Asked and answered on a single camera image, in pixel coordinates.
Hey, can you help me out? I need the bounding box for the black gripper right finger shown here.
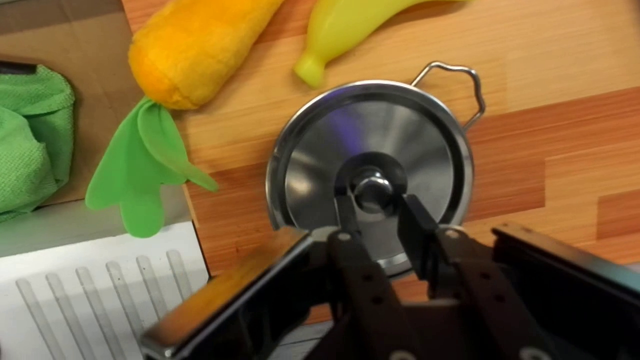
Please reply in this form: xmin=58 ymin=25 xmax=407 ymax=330
xmin=396 ymin=195 xmax=573 ymax=360

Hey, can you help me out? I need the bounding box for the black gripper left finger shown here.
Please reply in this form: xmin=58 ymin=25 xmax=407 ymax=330
xmin=331 ymin=184 xmax=413 ymax=360

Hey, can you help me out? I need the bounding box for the silver pot lid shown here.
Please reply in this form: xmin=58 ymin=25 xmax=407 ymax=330
xmin=264 ymin=80 xmax=476 ymax=276

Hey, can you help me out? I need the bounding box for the small silver pot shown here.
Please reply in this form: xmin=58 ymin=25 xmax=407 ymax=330
xmin=264 ymin=61 xmax=487 ymax=276

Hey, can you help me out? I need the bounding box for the white sink unit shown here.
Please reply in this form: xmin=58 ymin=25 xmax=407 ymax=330
xmin=0 ymin=202 xmax=208 ymax=360

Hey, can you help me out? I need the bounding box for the yellow toy banana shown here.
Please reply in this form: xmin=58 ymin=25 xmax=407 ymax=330
xmin=292 ymin=0 xmax=428 ymax=91

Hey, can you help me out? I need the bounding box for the orange plush carrot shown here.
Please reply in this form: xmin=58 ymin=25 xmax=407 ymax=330
xmin=84 ymin=0 xmax=283 ymax=238

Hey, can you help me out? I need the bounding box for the green cloth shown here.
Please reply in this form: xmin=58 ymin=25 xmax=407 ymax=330
xmin=0 ymin=65 xmax=76 ymax=221

